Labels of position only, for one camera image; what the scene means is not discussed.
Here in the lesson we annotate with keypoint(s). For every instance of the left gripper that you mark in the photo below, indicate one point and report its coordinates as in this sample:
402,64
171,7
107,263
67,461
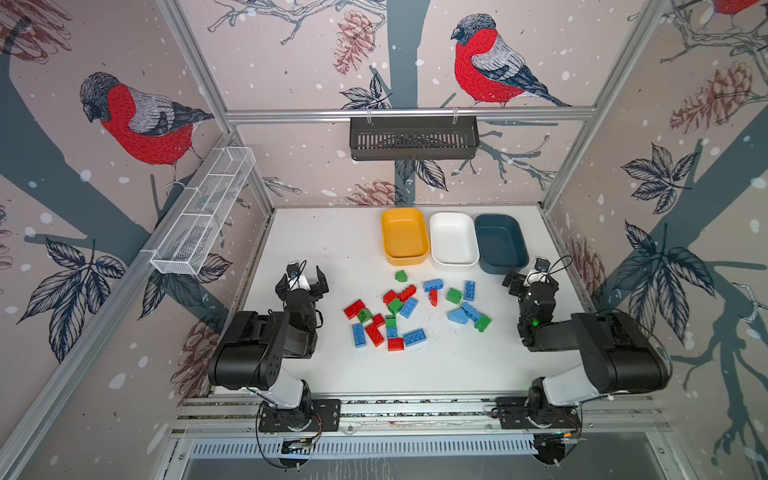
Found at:
302,290

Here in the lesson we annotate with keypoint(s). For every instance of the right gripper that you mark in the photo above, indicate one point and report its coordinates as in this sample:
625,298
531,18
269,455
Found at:
534,287

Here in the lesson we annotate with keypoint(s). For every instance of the teal plastic bin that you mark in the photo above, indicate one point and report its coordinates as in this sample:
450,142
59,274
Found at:
501,244

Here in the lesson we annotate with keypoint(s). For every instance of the blue long lego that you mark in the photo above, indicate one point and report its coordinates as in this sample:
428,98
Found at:
469,291

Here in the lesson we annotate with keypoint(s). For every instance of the blue lego diagonal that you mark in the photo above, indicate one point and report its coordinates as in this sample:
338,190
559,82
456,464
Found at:
471,312

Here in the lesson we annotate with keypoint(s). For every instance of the white plastic bin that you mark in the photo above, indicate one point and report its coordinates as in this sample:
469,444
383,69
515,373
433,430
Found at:
454,245

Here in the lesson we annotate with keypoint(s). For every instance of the light blue lego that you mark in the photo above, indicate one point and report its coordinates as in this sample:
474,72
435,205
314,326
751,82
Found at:
458,316

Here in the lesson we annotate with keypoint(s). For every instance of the red square lego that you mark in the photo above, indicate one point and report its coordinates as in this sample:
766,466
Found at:
389,297

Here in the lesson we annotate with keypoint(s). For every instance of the red long lego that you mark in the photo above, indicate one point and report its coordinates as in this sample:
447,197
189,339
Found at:
407,293

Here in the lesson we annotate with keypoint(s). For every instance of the yellow plastic bin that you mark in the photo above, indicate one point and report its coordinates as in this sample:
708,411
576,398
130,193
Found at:
405,236

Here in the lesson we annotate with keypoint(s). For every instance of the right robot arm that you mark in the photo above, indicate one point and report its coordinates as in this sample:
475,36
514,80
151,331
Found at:
616,357

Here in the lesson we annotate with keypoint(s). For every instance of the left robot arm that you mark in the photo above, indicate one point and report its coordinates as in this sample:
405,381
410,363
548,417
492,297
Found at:
251,351

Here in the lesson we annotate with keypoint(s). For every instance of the red lego left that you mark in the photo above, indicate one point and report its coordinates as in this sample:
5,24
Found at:
354,309

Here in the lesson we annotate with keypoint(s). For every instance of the green square lego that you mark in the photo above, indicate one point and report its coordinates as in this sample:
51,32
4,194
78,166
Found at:
454,296

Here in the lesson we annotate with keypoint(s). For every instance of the red small lego middle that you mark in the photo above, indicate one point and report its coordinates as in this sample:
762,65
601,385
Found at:
378,320

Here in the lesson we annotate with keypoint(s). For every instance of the red lego lower diagonal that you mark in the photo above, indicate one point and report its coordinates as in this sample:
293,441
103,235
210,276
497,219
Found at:
374,334

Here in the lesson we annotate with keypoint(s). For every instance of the red lego bottom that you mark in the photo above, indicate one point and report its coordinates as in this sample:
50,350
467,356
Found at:
395,344

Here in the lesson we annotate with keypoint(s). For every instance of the blue lego bottom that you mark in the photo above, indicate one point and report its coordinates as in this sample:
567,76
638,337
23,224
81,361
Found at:
414,337

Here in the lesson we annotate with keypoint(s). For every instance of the white wire mesh basket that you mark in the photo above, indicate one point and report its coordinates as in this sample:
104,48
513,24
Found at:
192,236

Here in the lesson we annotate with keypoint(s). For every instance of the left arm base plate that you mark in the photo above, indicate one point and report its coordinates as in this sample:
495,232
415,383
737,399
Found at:
324,414

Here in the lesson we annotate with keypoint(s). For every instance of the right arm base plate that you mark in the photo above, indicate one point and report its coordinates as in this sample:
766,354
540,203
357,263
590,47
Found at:
517,413

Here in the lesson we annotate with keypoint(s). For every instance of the black hanging wire basket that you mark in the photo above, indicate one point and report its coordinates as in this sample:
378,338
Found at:
413,138

